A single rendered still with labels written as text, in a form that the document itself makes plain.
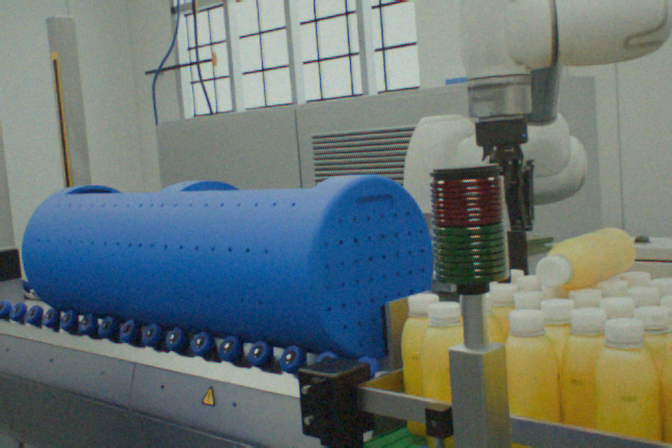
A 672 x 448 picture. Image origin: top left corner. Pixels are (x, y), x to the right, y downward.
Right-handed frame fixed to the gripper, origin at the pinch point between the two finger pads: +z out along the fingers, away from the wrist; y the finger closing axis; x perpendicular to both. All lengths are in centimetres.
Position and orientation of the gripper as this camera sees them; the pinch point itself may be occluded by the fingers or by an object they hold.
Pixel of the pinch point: (509, 257)
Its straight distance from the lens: 132.6
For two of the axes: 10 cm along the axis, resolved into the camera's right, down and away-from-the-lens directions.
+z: 0.8, 9.9, 1.0
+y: -7.0, 1.3, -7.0
